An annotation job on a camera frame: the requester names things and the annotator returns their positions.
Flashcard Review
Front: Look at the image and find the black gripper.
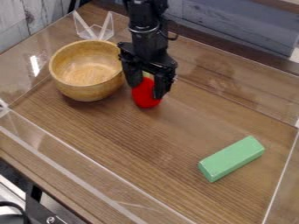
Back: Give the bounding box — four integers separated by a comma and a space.
116, 25, 177, 100

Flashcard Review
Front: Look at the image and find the red plush strawberry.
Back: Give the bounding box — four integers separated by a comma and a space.
131, 73, 161, 109

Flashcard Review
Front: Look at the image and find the wooden bowl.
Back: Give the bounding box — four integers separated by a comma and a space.
48, 40, 124, 102

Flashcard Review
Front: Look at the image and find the green rectangular block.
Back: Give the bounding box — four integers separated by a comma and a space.
197, 136, 265, 183

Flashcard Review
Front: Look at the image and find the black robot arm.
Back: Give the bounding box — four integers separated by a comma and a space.
116, 0, 179, 100

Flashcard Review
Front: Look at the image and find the clear acrylic corner bracket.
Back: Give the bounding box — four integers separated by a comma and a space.
72, 11, 115, 41

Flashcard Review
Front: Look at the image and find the clear acrylic tray wall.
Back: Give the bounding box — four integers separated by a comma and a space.
0, 99, 195, 224

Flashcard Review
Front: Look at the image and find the black table leg bracket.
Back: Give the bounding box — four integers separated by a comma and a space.
25, 184, 85, 224

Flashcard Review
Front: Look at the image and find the black cable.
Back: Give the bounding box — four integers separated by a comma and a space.
0, 200, 29, 224

